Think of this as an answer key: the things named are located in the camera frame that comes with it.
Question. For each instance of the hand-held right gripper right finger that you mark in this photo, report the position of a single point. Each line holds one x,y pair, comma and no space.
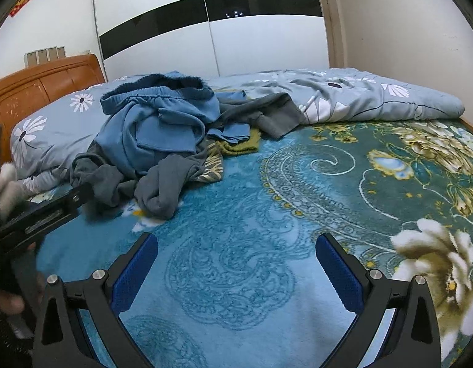
338,272

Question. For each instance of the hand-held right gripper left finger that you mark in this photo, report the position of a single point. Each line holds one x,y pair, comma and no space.
138,272

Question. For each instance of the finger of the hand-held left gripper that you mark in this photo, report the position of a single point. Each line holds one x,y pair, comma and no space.
48,214

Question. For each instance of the blue pants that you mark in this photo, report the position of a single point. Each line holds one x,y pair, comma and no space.
152,130

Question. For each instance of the person's left hand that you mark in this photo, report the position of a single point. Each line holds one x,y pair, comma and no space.
10,301

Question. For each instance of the white fluffy cloth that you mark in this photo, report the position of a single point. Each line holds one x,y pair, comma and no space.
10,191

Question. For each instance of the wooden bed headboard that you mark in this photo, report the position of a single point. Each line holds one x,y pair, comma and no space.
29,88

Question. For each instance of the daisy print pillow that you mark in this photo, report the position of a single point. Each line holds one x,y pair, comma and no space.
63,122

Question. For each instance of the teal floral blanket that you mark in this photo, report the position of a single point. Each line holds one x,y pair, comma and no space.
240,222

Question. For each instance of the olive green garment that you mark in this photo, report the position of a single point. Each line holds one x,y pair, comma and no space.
240,143

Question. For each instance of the dark grey garment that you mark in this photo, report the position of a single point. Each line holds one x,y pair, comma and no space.
267,113

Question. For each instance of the daisy print quilt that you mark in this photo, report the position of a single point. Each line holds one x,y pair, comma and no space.
366,92

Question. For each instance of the cream door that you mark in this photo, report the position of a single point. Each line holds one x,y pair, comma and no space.
334,27

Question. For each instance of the beige wall switch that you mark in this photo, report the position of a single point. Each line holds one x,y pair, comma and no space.
51,54
41,56
30,58
61,52

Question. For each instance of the red paper wall decoration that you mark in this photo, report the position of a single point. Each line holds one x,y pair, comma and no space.
23,3

